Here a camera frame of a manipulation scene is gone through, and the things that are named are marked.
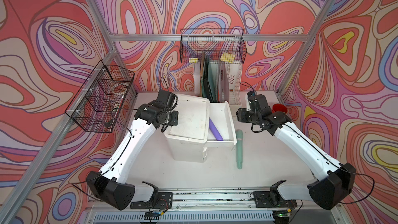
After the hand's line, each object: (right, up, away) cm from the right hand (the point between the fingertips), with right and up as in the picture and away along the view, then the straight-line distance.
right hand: (241, 117), depth 79 cm
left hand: (-35, 0, -4) cm, 35 cm away
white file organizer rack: (-9, +20, +13) cm, 26 cm away
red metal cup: (+28, +5, +17) cm, 33 cm away
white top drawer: (-9, 0, +11) cm, 14 cm away
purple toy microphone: (-14, -7, -1) cm, 16 cm away
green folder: (-16, +19, +9) cm, 27 cm away
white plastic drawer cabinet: (-27, -9, -13) cm, 31 cm away
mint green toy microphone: (+2, -17, +11) cm, 20 cm away
